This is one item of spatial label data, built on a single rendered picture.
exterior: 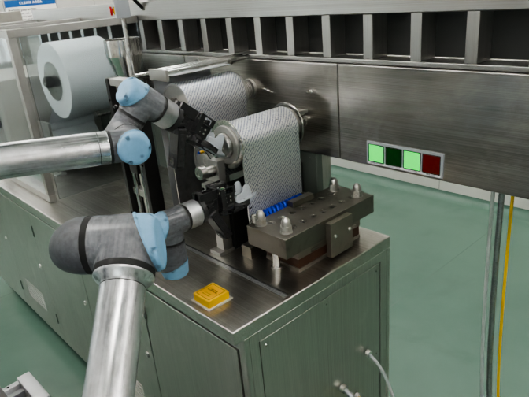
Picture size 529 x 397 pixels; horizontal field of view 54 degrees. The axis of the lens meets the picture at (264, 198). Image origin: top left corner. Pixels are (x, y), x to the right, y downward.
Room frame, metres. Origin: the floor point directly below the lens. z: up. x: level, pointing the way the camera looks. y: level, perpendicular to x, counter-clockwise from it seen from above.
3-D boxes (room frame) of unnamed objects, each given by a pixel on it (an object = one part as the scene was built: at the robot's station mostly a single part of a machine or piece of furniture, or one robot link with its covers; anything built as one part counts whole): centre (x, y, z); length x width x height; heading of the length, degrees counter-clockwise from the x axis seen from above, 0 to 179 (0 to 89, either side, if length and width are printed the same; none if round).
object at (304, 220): (1.45, -0.14, 1.00); 0.40 x 0.16 x 0.06; 131
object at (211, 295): (1.21, 0.17, 0.91); 0.07 x 0.07 x 0.02; 41
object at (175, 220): (1.26, 0.26, 1.11); 0.11 x 0.08 x 0.09; 131
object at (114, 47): (2.10, 0.49, 1.50); 0.14 x 0.14 x 0.06
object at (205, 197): (1.36, 0.14, 1.12); 0.12 x 0.08 x 0.09; 131
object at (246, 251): (1.52, -0.04, 0.92); 0.28 x 0.04 x 0.04; 131
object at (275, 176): (1.52, -0.04, 1.12); 0.23 x 0.01 x 0.18; 131
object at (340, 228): (1.39, -0.22, 0.96); 0.10 x 0.03 x 0.11; 131
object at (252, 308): (2.22, 0.69, 0.88); 2.52 x 0.66 x 0.04; 41
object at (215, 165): (1.48, 0.15, 1.05); 0.06 x 0.05 x 0.31; 131
